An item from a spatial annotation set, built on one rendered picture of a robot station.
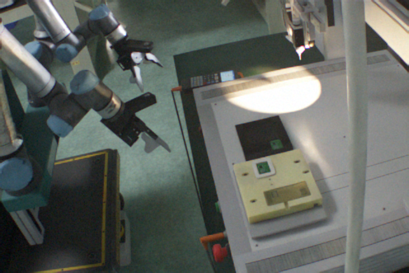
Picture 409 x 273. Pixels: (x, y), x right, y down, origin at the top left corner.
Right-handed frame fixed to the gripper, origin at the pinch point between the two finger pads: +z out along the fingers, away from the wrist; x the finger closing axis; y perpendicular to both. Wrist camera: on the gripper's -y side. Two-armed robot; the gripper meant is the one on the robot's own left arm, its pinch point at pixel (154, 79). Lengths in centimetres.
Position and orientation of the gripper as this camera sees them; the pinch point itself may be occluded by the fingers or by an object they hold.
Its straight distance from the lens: 181.5
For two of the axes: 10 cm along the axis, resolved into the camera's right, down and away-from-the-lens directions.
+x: -3.9, 6.8, -6.2
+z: 5.4, 7.2, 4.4
